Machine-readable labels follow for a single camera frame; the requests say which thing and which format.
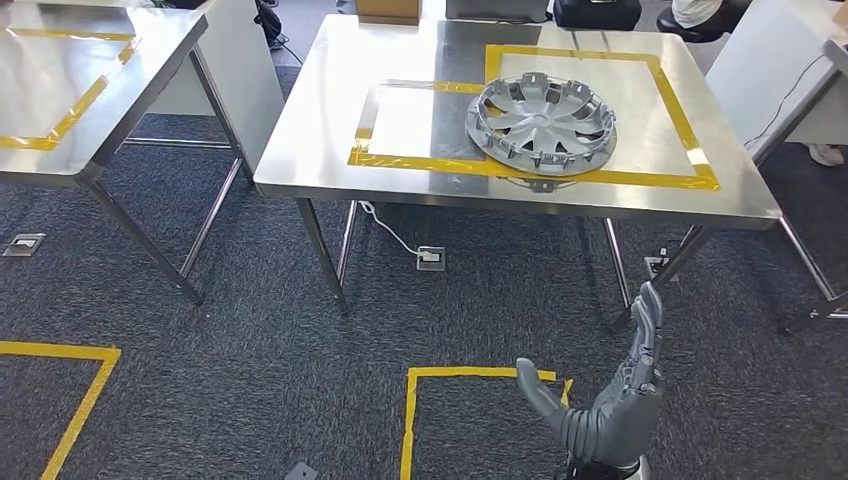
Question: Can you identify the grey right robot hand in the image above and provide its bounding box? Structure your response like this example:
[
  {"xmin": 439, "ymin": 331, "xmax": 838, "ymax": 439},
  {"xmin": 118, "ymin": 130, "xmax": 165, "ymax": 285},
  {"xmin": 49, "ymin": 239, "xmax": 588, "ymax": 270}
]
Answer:
[{"xmin": 515, "ymin": 281, "xmax": 666, "ymax": 468}]

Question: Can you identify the silver plastic wheel cover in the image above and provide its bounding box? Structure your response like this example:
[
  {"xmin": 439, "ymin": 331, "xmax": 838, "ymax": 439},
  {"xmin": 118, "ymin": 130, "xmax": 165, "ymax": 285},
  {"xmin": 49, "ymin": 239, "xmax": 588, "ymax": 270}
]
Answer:
[{"xmin": 464, "ymin": 71, "xmax": 619, "ymax": 178}]

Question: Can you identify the yellow floor tape square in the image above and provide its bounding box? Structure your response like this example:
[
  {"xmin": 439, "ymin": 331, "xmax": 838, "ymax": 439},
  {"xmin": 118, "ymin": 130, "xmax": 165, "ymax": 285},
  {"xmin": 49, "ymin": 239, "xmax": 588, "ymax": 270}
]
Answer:
[
  {"xmin": 399, "ymin": 366, "xmax": 575, "ymax": 480},
  {"xmin": 0, "ymin": 340, "xmax": 123, "ymax": 480}
]

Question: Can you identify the stainless steel table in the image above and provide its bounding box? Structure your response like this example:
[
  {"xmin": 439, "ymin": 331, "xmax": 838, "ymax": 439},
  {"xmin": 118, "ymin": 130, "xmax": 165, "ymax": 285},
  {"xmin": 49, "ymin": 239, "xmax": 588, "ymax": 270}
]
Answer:
[
  {"xmin": 751, "ymin": 36, "xmax": 848, "ymax": 336},
  {"xmin": 253, "ymin": 13, "xmax": 783, "ymax": 333},
  {"xmin": 0, "ymin": 0, "xmax": 256, "ymax": 307}
]

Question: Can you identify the yellow tabletop tape rectangle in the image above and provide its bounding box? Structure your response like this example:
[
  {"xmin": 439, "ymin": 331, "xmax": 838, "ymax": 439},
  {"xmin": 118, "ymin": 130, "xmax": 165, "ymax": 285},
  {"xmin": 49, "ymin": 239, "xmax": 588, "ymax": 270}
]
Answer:
[
  {"xmin": 483, "ymin": 43, "xmax": 722, "ymax": 193},
  {"xmin": 0, "ymin": 27, "xmax": 142, "ymax": 152},
  {"xmin": 347, "ymin": 79, "xmax": 505, "ymax": 177}
]

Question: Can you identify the person's shoe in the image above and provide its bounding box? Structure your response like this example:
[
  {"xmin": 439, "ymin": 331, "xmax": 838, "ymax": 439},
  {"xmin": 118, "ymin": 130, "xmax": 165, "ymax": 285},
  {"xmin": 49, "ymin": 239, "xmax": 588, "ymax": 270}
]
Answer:
[{"xmin": 808, "ymin": 142, "xmax": 846, "ymax": 168}]

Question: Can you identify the black round stool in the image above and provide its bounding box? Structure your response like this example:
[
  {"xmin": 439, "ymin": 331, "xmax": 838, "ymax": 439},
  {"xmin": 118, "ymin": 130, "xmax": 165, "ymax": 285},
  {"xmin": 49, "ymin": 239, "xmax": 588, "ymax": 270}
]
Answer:
[{"xmin": 657, "ymin": 6, "xmax": 730, "ymax": 44}]

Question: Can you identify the black carry bag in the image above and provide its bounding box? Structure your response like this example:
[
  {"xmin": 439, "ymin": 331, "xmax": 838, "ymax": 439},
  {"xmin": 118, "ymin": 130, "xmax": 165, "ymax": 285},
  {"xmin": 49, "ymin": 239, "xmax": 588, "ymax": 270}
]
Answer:
[{"xmin": 553, "ymin": 0, "xmax": 643, "ymax": 31}]

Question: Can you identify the person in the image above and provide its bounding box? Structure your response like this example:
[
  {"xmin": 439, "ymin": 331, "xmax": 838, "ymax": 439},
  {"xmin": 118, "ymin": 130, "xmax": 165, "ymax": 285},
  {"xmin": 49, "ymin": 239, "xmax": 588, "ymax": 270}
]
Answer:
[{"xmin": 670, "ymin": 0, "xmax": 753, "ymax": 31}]

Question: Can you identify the grey laptop yellow sticker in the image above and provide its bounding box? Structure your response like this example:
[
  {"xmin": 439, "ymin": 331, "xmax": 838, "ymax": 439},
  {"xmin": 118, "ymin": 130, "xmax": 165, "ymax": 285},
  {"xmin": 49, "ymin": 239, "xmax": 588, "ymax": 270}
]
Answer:
[{"xmin": 445, "ymin": 0, "xmax": 551, "ymax": 22}]

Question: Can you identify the brown cardboard box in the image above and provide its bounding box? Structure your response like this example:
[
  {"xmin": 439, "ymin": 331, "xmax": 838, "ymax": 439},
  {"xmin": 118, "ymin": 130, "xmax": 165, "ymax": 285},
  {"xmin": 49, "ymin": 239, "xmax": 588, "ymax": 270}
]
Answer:
[{"xmin": 355, "ymin": 0, "xmax": 423, "ymax": 26}]

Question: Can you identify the steel floor outlet box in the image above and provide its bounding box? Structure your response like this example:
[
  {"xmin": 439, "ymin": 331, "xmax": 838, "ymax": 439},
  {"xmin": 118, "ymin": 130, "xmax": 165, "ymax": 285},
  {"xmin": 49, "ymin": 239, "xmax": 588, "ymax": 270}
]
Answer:
[{"xmin": 1, "ymin": 233, "xmax": 48, "ymax": 258}]

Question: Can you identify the white socket cable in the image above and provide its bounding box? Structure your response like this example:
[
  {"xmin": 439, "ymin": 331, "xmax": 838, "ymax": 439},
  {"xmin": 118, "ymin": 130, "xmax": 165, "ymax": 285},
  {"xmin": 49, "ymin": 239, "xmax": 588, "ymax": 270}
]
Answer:
[{"xmin": 357, "ymin": 200, "xmax": 422, "ymax": 256}]

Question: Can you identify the black desk cable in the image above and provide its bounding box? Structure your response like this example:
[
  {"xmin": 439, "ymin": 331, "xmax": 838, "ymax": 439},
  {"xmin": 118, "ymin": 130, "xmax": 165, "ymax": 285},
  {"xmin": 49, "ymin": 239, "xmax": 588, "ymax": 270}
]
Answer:
[{"xmin": 743, "ymin": 52, "xmax": 826, "ymax": 150}]

